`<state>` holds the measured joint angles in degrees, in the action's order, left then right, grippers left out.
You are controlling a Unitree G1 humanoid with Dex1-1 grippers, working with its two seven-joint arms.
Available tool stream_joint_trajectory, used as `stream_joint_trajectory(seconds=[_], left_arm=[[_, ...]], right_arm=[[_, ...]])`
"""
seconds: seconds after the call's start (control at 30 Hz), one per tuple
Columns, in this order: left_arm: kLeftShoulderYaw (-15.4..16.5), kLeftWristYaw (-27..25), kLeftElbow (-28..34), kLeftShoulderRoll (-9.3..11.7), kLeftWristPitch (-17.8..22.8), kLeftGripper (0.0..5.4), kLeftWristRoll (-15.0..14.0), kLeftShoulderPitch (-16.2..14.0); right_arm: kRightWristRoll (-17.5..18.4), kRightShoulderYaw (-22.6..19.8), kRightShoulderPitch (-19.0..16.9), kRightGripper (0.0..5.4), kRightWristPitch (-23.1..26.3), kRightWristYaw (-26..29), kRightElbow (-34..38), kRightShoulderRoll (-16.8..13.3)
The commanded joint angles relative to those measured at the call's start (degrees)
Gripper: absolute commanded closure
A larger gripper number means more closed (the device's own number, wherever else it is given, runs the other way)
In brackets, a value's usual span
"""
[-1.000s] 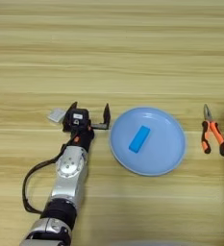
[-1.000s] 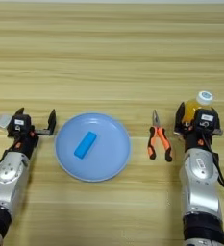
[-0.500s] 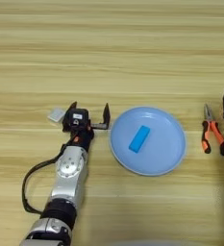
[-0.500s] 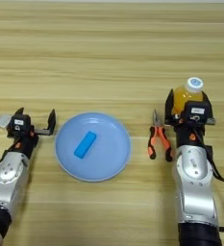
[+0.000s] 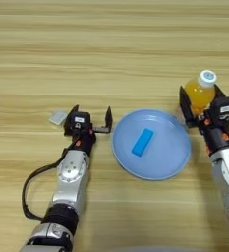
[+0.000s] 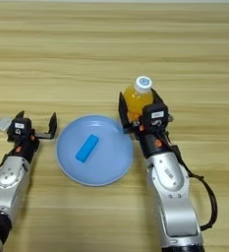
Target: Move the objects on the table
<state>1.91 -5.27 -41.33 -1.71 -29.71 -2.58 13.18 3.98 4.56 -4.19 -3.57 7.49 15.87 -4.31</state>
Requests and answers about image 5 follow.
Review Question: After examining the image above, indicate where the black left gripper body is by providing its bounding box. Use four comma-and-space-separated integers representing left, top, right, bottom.
65, 126, 107, 157

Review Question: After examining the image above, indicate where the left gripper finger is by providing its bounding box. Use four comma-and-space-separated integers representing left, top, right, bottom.
63, 104, 80, 132
104, 105, 114, 134

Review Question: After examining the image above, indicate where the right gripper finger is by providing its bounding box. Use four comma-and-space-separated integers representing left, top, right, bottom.
213, 84, 227, 99
179, 86, 198, 128

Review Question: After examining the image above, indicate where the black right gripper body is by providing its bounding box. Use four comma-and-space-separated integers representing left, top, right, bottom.
188, 112, 229, 156

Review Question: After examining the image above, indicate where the small silver square piece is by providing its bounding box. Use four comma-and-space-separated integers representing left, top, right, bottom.
48, 109, 68, 126

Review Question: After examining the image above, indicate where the orange juice bottle white cap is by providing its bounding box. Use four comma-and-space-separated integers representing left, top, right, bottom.
184, 69, 218, 116

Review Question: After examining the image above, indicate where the blue rectangular block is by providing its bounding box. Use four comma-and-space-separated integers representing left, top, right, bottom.
131, 128, 155, 158

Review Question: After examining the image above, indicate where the left gripper labelled black box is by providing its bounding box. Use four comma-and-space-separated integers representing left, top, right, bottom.
68, 111, 91, 132

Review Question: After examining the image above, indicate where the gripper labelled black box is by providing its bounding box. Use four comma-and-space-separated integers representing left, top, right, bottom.
68, 111, 91, 132
209, 95, 229, 125

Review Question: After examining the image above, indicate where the right gripper labelled black box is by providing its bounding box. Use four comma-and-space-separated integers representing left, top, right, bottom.
209, 95, 229, 125

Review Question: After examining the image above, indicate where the light blue round plate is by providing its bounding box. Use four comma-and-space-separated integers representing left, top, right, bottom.
111, 108, 193, 181

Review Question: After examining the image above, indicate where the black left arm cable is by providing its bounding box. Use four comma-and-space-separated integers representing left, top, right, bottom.
21, 149, 70, 221

